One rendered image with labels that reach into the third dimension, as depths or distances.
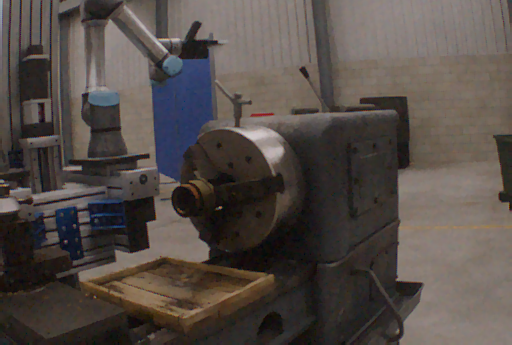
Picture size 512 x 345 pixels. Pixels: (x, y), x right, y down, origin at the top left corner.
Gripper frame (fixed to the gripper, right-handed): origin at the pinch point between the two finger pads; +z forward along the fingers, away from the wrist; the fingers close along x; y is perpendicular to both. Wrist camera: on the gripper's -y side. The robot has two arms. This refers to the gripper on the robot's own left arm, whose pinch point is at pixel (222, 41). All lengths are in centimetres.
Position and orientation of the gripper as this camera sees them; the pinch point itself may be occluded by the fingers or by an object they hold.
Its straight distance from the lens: 207.2
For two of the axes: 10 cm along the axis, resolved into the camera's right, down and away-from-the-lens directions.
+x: 5.3, 1.6, -8.3
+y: -0.1, 9.8, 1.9
